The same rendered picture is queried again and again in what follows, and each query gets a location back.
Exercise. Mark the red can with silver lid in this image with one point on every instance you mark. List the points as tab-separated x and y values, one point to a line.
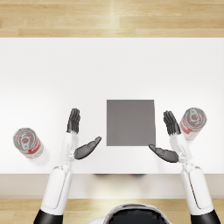
192	122
28	142

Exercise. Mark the dark grey square mat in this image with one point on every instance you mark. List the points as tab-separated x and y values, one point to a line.
130	122

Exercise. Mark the dark round robot body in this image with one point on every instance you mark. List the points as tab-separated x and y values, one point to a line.
135	214

